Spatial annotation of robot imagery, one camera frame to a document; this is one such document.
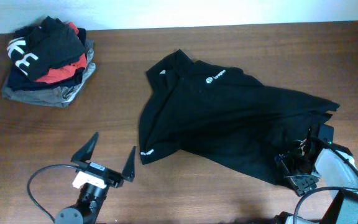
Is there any red folded garment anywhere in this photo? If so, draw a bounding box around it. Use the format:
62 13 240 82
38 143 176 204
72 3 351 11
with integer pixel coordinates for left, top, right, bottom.
35 22 87 84

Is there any black polo shirt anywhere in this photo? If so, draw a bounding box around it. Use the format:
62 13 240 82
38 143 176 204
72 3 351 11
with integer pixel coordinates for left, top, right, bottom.
139 50 339 186

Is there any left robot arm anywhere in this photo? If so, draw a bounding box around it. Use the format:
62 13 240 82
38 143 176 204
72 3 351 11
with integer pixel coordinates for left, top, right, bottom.
54 133 136 224

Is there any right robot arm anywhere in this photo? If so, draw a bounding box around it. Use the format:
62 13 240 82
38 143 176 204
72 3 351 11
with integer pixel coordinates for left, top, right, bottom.
272 124 358 224

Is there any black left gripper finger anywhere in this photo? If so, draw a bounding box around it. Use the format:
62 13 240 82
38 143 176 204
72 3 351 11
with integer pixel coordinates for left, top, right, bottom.
121 146 136 182
71 132 99 164

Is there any navy folded garment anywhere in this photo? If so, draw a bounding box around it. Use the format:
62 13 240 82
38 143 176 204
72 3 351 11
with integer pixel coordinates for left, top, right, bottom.
6 27 88 92

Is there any grey folded garment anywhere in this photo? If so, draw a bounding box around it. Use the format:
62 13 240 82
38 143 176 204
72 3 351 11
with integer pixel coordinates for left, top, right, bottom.
1 39 96 108

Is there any black shirt with white letters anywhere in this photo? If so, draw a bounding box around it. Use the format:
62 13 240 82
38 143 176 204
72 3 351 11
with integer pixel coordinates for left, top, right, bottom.
7 17 85 81

